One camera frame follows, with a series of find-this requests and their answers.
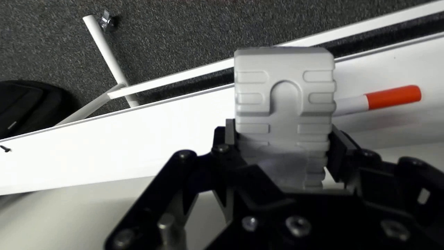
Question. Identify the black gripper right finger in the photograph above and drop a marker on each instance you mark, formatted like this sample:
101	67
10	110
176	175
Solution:
397	185

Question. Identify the white metal whiteboard stand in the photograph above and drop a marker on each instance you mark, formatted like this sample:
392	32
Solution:
111	60

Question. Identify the metal wing nut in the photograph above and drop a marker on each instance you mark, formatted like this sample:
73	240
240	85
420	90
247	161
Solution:
105	19

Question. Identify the orange capped white marker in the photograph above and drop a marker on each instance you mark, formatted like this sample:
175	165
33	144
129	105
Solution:
392	96

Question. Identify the black bag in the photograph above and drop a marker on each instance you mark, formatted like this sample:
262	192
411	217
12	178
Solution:
32	105

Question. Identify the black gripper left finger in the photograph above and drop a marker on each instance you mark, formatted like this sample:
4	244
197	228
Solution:
184	194

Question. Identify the white whiteboard marker tray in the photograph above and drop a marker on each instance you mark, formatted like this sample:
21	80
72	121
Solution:
115	143

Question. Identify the large whiteboard with grey frame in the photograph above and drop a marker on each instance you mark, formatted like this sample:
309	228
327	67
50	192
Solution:
59	217

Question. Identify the white ribbed whiteboard eraser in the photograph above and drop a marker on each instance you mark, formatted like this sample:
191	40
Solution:
284	111

